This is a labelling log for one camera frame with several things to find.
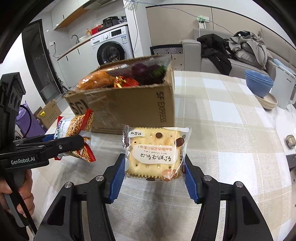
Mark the blue bowl stack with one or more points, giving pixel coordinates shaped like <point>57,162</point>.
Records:
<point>258,83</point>

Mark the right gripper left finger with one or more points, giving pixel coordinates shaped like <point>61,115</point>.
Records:
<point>63,220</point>

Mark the white kitchen counter cabinet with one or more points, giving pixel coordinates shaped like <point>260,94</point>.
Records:
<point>79,61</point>

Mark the cracker sandwich pack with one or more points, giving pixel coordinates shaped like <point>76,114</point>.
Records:
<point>155,153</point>

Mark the white washing machine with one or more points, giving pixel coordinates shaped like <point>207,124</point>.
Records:
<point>113,45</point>

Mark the small cardboard box on floor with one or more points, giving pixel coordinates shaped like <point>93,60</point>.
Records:
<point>49,114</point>

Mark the orange cracker pack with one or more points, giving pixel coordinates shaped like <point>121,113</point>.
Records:
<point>97,79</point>

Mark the beige shallow dish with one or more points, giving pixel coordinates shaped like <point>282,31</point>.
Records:
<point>268,102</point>

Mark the white electric kettle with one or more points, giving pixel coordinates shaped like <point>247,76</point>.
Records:
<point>283,86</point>

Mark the black rice cooker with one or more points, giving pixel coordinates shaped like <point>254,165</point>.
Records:
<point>110,22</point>

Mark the black jacket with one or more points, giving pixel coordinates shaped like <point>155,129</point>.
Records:
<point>213,47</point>

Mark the brown cardboard box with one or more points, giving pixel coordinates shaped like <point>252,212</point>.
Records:
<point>136,106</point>

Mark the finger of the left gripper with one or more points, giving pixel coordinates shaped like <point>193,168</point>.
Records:
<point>36,139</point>
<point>30,156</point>

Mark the black white patterned rug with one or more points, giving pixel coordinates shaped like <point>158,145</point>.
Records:
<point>171,49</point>

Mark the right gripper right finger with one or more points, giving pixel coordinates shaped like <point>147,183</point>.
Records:
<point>243,219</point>

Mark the grey jacket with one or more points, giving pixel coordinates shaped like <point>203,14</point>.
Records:
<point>249,48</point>

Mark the white noodle snack bag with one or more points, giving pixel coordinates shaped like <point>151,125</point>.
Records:
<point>78,125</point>

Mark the person's left hand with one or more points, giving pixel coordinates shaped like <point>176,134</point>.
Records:
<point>25,192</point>

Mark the grey sofa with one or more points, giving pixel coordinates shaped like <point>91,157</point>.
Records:
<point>277,47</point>

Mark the purple snack bag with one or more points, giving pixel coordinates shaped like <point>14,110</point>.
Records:
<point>148,75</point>

